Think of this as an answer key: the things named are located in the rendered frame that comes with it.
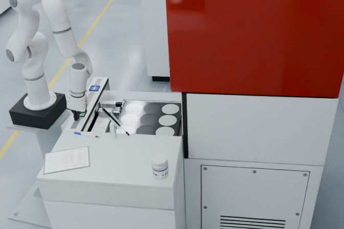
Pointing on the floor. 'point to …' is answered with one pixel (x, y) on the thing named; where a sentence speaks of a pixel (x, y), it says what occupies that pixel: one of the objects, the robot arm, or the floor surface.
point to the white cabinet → (117, 214)
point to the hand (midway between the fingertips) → (76, 116)
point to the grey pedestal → (31, 209)
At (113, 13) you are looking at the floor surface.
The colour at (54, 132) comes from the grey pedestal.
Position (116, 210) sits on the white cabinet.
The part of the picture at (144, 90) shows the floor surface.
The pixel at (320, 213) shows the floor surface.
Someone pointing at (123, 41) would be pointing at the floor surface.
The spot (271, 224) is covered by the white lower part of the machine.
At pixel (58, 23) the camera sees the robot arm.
